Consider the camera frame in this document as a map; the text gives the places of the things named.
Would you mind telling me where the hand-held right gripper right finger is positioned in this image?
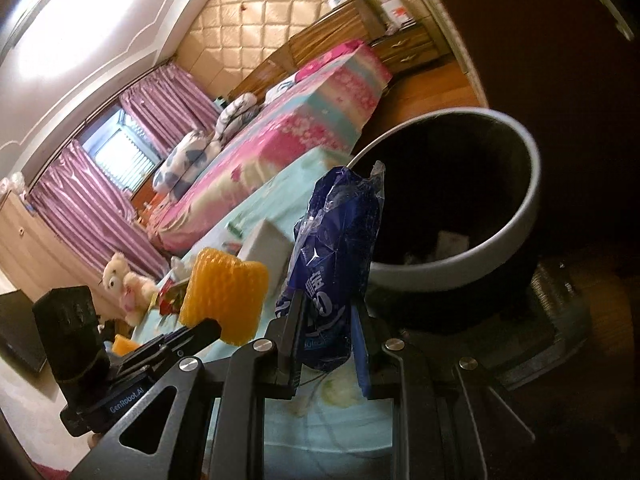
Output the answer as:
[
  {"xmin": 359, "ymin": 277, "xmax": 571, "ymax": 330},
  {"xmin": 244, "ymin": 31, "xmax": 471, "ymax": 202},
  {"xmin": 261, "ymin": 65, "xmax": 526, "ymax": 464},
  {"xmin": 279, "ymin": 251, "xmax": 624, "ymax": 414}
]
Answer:
[{"xmin": 350, "ymin": 302, "xmax": 538, "ymax": 480}]

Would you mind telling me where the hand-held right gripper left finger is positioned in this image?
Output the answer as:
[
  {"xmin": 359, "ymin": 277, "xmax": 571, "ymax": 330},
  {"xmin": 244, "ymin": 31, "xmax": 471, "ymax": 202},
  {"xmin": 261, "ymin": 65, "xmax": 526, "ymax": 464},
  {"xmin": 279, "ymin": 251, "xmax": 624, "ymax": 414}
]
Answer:
[{"xmin": 65, "ymin": 290, "xmax": 308, "ymax": 480}]

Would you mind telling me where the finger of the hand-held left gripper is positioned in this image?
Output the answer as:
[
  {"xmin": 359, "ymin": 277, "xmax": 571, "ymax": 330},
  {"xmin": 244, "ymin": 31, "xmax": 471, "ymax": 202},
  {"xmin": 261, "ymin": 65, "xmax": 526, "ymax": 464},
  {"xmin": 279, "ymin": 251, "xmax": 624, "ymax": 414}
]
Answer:
[{"xmin": 111, "ymin": 317, "xmax": 223, "ymax": 377}]

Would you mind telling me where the orange foam fruit net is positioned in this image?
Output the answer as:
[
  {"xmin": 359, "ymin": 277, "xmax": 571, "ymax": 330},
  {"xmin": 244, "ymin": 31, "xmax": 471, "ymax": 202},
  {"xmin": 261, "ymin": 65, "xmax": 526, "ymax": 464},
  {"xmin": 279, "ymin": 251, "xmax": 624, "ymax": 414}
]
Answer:
[{"xmin": 179, "ymin": 247, "xmax": 270, "ymax": 346}]

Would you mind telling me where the blue plastic wrapper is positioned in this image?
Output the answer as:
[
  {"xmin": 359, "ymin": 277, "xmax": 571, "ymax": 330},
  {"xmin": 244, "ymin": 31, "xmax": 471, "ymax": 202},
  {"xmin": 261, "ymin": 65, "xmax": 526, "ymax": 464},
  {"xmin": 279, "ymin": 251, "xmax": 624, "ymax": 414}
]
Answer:
[{"xmin": 275, "ymin": 161, "xmax": 387, "ymax": 373}]

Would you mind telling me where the red snack packet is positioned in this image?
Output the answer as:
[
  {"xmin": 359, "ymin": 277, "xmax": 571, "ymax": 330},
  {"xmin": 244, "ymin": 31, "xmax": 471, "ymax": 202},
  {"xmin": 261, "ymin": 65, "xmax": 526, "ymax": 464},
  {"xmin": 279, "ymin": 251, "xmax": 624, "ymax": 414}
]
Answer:
[{"xmin": 157, "ymin": 280, "xmax": 191, "ymax": 317}]

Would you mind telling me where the dark flat screen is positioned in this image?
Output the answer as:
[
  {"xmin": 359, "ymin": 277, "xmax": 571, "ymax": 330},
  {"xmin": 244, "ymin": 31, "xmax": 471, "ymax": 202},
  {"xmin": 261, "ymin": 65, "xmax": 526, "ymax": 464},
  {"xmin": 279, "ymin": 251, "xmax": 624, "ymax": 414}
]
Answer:
[{"xmin": 0, "ymin": 290, "xmax": 48, "ymax": 373}]

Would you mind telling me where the cream teddy bear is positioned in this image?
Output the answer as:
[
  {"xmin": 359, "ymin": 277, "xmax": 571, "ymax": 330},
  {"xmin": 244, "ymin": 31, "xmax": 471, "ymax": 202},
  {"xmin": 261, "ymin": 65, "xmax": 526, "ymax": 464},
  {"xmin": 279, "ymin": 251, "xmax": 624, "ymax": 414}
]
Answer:
[{"xmin": 102, "ymin": 252, "xmax": 158, "ymax": 326}]

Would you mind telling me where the light wooden cabinet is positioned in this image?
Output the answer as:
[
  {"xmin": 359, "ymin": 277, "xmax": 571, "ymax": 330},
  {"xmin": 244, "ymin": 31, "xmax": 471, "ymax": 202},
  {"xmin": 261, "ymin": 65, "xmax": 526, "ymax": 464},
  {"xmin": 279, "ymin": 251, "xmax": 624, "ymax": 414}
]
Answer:
[{"xmin": 0, "ymin": 180, "xmax": 108, "ymax": 311}]

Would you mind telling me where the purple curtain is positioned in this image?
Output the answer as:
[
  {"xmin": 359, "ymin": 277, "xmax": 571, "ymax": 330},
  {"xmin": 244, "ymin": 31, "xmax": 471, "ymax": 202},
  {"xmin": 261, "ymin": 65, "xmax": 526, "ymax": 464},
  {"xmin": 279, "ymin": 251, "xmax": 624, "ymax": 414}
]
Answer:
[
  {"xmin": 120, "ymin": 62, "xmax": 221, "ymax": 158},
  {"xmin": 27, "ymin": 140, "xmax": 168, "ymax": 281}
]

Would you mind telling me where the white paper scrap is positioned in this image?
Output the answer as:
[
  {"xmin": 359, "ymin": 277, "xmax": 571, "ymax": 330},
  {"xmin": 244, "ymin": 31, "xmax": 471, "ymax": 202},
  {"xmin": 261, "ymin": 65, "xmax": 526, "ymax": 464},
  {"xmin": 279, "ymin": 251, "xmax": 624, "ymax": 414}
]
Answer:
[{"xmin": 435, "ymin": 230, "xmax": 471, "ymax": 262}]

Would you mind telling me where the teal floral blanket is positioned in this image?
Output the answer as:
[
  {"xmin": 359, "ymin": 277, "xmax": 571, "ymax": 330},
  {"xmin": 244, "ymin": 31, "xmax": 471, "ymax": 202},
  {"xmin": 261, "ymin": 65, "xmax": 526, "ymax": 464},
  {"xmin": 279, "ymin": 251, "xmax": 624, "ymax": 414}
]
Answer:
[{"xmin": 100, "ymin": 147, "xmax": 401, "ymax": 461}]

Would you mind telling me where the window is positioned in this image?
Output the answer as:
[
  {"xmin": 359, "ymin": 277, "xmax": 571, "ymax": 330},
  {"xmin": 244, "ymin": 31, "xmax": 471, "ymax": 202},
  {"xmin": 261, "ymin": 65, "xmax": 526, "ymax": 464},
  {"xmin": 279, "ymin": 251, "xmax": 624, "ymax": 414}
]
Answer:
[{"xmin": 82, "ymin": 110, "xmax": 163, "ymax": 193}]

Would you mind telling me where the bed with pink floral sheet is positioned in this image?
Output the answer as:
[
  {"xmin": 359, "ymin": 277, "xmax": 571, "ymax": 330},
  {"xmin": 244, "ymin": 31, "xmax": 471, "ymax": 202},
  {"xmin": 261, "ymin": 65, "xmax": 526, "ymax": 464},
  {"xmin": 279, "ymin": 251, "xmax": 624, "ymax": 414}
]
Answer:
[{"xmin": 145, "ymin": 42, "xmax": 393, "ymax": 256}]

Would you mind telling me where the grey striped folded quilt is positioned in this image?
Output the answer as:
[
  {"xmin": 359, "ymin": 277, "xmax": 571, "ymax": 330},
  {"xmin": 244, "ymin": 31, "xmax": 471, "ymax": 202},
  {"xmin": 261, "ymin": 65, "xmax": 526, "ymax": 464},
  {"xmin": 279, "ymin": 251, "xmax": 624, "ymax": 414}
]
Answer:
[{"xmin": 215, "ymin": 92, "xmax": 262, "ymax": 137}]

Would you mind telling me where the white printed pillow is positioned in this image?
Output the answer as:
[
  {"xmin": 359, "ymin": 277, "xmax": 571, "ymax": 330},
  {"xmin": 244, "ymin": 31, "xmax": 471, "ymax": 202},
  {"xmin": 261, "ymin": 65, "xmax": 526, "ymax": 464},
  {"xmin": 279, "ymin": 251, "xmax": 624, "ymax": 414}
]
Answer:
[{"xmin": 265, "ymin": 72, "xmax": 302, "ymax": 106}]

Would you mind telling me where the pink pillow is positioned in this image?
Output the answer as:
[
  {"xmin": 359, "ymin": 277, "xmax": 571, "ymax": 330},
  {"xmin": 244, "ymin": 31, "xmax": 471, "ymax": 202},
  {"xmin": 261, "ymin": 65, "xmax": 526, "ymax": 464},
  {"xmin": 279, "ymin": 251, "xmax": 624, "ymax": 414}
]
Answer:
[{"xmin": 295, "ymin": 40, "xmax": 362, "ymax": 83}]

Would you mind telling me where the wooden headboard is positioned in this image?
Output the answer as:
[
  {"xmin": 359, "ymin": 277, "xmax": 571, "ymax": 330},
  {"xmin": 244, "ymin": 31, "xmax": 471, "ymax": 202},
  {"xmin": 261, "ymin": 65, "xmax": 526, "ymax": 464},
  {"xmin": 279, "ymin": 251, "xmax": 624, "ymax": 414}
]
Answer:
[{"xmin": 227, "ymin": 0, "xmax": 386, "ymax": 103}]

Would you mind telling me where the wooden nightstand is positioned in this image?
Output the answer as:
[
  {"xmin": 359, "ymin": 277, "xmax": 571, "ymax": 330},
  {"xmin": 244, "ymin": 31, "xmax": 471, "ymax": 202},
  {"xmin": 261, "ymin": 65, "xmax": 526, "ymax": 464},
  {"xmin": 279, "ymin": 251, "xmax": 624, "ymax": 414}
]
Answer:
[{"xmin": 370, "ymin": 22, "xmax": 451, "ymax": 78}]

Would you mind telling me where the white container with orange label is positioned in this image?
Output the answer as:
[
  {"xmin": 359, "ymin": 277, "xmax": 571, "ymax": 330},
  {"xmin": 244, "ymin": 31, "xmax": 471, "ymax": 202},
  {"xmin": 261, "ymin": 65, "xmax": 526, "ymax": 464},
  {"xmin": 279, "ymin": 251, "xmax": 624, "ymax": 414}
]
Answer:
[{"xmin": 382, "ymin": 0, "xmax": 416, "ymax": 31}]

